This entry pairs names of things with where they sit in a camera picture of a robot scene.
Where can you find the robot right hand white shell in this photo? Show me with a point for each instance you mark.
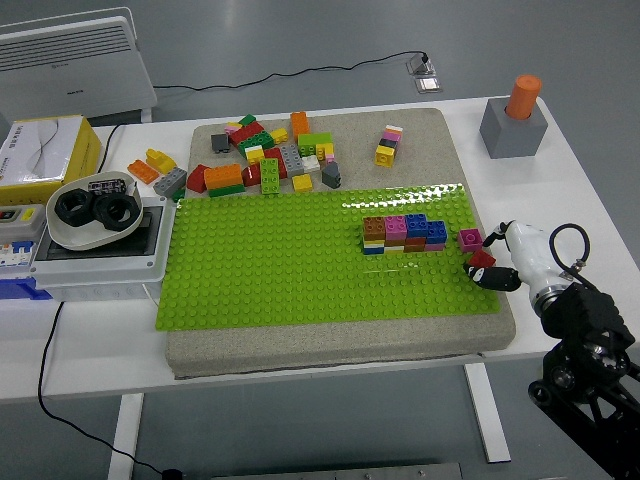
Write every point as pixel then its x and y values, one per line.
pixel 532 255

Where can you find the red square brick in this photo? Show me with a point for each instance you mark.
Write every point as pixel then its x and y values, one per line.
pixel 482 259

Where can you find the magenta square brick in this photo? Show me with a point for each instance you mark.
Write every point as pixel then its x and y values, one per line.
pixel 470 240

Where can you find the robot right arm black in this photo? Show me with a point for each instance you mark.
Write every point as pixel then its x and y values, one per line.
pixel 585 310

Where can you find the green studded baseplate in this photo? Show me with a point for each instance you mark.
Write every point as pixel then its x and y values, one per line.
pixel 275 260

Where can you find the pink flat brick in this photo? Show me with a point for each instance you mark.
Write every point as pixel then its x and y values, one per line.
pixel 435 247

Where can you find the dark red brick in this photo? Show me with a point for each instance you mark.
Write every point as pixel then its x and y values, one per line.
pixel 415 244

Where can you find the grey block holder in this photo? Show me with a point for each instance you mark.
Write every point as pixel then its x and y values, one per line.
pixel 510 137

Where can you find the orange white yellow brick stack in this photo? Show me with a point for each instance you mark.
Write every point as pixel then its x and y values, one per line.
pixel 394 248

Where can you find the pink square brick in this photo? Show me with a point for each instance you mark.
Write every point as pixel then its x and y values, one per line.
pixel 395 227

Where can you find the grey-brown mat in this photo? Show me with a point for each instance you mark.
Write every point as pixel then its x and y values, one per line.
pixel 425 150

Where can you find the white yellow blue brick stack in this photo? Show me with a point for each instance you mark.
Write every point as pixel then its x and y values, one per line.
pixel 374 248

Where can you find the orange cylinder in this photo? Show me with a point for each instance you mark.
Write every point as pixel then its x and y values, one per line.
pixel 523 95

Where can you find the brown square brick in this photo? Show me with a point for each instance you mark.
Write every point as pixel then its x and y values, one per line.
pixel 374 229

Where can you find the white table leg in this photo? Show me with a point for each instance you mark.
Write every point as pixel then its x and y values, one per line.
pixel 125 435
pixel 487 415

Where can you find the yellow black pink brick stack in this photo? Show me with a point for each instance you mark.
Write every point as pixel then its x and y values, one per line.
pixel 387 150

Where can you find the metal floor plate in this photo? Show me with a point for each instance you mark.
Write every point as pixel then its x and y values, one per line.
pixel 429 85

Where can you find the dark grey slope brick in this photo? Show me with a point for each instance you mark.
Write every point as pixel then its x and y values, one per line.
pixel 331 176

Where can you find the open metal floor socket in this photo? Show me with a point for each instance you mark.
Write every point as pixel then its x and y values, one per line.
pixel 422 67

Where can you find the yellow square brick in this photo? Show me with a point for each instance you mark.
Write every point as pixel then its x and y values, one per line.
pixel 324 151
pixel 279 136
pixel 302 183

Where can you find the white square brick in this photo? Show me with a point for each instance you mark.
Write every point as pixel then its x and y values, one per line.
pixel 310 164

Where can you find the lime green long brick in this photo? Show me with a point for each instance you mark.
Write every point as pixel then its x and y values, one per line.
pixel 315 141
pixel 270 176

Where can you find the light grey long brick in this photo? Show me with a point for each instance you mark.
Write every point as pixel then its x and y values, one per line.
pixel 292 160
pixel 170 182

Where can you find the orange long brick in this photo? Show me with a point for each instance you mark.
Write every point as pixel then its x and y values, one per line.
pixel 300 125

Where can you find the red long brick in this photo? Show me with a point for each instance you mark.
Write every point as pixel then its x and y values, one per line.
pixel 276 159

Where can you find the grey metal plate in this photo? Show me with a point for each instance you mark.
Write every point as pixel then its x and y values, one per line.
pixel 350 472

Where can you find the dark green long brick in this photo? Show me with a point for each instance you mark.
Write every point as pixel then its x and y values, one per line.
pixel 255 145

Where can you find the large red brick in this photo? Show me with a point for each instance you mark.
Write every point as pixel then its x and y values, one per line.
pixel 246 133

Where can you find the dark green flat brick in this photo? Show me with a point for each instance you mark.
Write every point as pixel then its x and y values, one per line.
pixel 227 190

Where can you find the small green brick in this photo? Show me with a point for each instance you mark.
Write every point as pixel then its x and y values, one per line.
pixel 247 120

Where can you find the large orange brick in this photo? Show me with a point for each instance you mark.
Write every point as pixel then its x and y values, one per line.
pixel 223 176

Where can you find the small pink yellow brick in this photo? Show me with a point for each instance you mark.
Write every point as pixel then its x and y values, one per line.
pixel 233 128

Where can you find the red slope brick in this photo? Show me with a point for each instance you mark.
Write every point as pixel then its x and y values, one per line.
pixel 197 179

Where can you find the small green piece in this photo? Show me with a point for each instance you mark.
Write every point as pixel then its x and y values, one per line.
pixel 178 195

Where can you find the yellow curved brick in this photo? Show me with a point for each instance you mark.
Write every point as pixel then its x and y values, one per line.
pixel 161 161

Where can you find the orange flat brick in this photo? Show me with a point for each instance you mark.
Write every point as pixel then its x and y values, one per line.
pixel 143 171

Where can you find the large black nut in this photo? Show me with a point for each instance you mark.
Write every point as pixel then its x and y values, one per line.
pixel 102 220
pixel 85 217

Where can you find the small black patterned part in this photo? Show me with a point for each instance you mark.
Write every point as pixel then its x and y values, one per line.
pixel 106 186

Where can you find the white bowl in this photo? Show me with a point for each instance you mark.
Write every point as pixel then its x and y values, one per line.
pixel 75 240

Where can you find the white panel heater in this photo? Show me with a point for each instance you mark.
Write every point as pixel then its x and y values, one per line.
pixel 75 65

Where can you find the yellow white tissue box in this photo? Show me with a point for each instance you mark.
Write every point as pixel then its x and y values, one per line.
pixel 35 150

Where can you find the grey circuit breaker unit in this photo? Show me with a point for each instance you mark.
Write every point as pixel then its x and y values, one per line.
pixel 20 235

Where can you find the grey electrical enclosure box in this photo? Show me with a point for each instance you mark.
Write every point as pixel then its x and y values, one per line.
pixel 100 275

